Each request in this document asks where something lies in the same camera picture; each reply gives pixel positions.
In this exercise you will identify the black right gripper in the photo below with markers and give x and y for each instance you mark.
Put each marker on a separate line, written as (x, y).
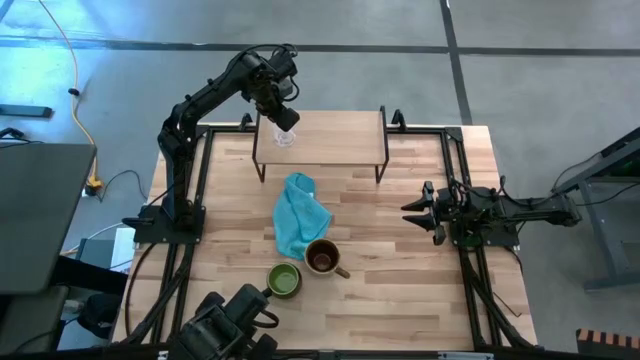
(457, 210)

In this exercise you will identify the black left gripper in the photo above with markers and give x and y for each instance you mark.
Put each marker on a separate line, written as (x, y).
(277, 97)

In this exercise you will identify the clear glass mug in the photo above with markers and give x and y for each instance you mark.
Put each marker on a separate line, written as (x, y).
(284, 141)

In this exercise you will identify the brown teal glazed mug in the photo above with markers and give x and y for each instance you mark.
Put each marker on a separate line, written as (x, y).
(322, 257)

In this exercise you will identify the black mug green inside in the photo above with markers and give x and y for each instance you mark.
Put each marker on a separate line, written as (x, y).
(284, 280)

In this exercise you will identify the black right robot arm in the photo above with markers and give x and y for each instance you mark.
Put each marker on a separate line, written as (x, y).
(540, 215)

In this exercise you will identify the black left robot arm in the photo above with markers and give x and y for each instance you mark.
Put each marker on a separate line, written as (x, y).
(182, 140)

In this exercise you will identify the blue microfibre cloth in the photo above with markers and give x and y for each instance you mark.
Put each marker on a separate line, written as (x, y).
(300, 215)

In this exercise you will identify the grey metal stand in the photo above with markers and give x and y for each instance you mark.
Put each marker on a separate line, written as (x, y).
(600, 225)

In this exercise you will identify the white box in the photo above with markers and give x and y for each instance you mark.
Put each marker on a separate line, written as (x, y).
(123, 247)

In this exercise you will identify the black bulky equipment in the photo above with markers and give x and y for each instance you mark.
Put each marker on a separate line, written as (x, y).
(225, 327)

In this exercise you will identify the flat black floor bar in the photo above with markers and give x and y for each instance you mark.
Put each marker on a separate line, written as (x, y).
(25, 111)

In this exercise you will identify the dark grey desk top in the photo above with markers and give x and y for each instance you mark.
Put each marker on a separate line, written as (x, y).
(40, 215)

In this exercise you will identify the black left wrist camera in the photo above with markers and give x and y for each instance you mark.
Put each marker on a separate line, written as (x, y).
(287, 119)

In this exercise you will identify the black frame clamp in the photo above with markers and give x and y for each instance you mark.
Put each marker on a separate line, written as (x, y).
(246, 122)
(398, 120)

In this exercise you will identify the wooden shelf black metal frame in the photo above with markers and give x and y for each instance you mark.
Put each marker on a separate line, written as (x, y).
(335, 137)

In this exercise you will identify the black aluminium rig frame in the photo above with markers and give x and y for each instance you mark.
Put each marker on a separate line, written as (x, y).
(425, 131)

